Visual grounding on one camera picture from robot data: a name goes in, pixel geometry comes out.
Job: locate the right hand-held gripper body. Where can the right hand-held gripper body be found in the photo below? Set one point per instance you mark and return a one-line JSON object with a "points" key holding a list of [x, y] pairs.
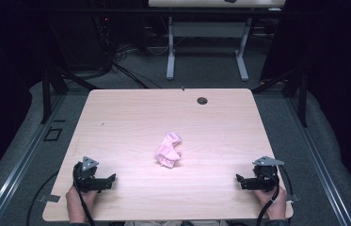
{"points": [[262, 180]]}

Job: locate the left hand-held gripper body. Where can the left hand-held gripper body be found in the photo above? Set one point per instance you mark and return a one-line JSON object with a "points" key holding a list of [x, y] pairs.
{"points": [[90, 182]]}

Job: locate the pink cloth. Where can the pink cloth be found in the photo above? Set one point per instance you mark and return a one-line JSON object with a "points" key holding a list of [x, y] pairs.
{"points": [[168, 150]]}

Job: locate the person's left hand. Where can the person's left hand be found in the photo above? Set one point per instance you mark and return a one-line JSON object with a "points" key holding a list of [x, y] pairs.
{"points": [[86, 197]]}

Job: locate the person's right hand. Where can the person's right hand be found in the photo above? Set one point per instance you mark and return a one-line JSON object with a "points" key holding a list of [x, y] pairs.
{"points": [[270, 197]]}

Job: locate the white desk with metal legs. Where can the white desk with metal legs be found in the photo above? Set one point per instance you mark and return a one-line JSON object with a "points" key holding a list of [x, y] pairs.
{"points": [[209, 29]]}

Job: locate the aluminium floor rail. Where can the aluminium floor rail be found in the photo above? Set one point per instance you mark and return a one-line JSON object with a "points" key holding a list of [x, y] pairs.
{"points": [[320, 169], [22, 163]]}

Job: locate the black metal frame stand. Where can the black metal frame stand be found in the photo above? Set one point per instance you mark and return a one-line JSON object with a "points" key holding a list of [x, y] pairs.
{"points": [[301, 97], [47, 94]]}

